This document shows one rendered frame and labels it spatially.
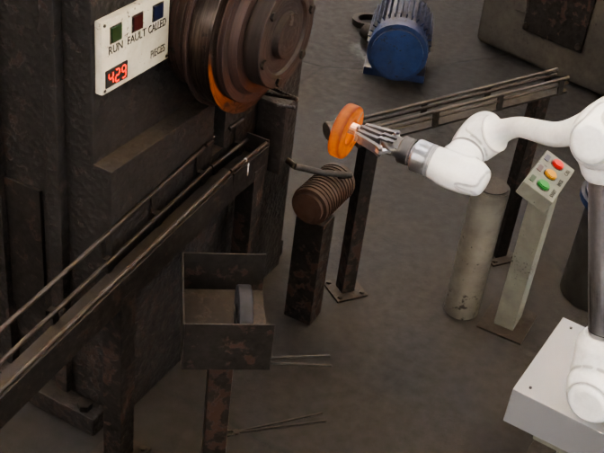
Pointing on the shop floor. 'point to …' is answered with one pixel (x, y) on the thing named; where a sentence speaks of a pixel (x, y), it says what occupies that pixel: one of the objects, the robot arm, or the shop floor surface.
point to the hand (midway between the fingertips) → (347, 126)
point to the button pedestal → (526, 254)
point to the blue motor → (399, 40)
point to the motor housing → (314, 241)
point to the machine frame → (101, 189)
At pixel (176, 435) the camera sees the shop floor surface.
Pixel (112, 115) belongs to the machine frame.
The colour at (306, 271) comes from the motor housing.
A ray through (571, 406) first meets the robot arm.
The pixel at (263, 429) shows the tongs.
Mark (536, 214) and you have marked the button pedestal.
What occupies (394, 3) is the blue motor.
